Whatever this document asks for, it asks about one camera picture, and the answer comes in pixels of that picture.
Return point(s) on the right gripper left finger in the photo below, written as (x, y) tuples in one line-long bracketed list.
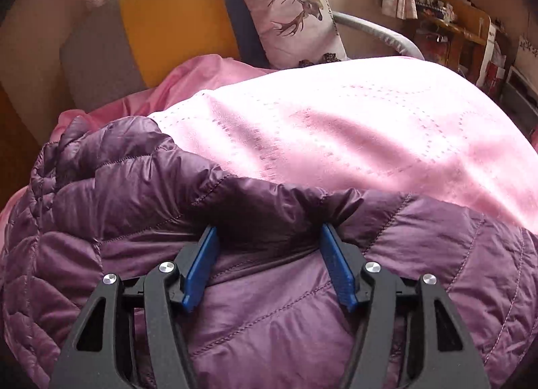
[(100, 349)]

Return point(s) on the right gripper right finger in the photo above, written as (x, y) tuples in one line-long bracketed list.
[(438, 350)]

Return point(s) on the purple quilted down jacket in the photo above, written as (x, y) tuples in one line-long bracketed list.
[(125, 198)]

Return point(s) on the pink bedspread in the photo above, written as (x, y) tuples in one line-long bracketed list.
[(390, 123)]

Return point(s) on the white low cabinet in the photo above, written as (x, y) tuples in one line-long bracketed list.
[(519, 101)]

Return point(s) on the white red box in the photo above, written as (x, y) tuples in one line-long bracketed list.
[(494, 64)]

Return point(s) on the wooden desk with clutter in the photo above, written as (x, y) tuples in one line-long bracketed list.
[(457, 35)]

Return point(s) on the grey yellow blue headboard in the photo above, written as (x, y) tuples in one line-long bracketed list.
[(126, 46)]

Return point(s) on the deer print pillow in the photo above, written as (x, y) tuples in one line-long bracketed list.
[(293, 31)]

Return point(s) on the grey curved bed rail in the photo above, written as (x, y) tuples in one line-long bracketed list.
[(391, 38)]

